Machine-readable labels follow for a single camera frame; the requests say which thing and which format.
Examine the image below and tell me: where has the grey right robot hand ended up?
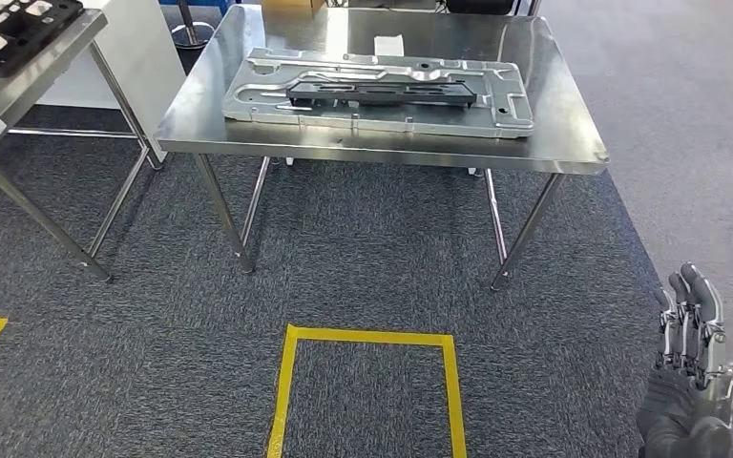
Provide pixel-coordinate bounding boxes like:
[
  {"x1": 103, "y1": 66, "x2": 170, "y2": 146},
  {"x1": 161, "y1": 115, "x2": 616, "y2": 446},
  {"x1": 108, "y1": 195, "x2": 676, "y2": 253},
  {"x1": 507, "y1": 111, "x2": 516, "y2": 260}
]
[{"x1": 635, "y1": 261, "x2": 733, "y2": 458}]

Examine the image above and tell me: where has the black plastic plate frame part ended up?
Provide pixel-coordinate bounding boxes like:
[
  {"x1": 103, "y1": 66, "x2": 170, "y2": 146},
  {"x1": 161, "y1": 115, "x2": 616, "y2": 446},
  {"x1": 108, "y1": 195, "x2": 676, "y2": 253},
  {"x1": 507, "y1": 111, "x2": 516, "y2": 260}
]
[
  {"x1": 0, "y1": 0, "x2": 85, "y2": 78},
  {"x1": 285, "y1": 80, "x2": 478, "y2": 109}
]

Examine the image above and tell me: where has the stainless steel workbench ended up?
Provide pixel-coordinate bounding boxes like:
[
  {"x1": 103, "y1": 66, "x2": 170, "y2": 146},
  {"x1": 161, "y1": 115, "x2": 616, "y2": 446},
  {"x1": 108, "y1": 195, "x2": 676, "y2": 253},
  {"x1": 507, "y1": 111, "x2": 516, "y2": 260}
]
[
  {"x1": 154, "y1": 3, "x2": 610, "y2": 293},
  {"x1": 0, "y1": 7, "x2": 165, "y2": 283}
]

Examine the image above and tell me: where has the yellow floor tape square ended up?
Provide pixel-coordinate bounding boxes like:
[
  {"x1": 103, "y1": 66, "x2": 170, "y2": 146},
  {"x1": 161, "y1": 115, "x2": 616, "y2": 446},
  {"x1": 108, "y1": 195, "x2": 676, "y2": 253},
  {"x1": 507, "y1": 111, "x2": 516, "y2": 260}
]
[{"x1": 266, "y1": 323, "x2": 469, "y2": 458}]

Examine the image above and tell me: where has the large machined aluminium plate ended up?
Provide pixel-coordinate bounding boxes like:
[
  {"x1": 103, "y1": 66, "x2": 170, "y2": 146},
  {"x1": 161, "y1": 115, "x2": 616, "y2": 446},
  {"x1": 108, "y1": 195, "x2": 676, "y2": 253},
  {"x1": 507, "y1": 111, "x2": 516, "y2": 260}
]
[{"x1": 221, "y1": 47, "x2": 535, "y2": 140}]

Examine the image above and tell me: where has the white cabinet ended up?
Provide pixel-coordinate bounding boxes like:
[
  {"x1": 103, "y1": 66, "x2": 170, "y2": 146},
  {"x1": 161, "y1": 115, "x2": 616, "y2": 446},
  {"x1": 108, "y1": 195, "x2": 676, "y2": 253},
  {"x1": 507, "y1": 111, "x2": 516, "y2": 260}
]
[{"x1": 36, "y1": 0, "x2": 187, "y2": 164}]

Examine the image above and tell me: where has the chrome stanchion post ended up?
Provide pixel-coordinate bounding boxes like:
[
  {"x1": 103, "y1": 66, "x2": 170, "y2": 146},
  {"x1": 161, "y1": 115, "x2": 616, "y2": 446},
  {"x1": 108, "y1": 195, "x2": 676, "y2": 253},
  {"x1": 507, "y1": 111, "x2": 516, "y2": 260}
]
[{"x1": 170, "y1": 0, "x2": 216, "y2": 51}]

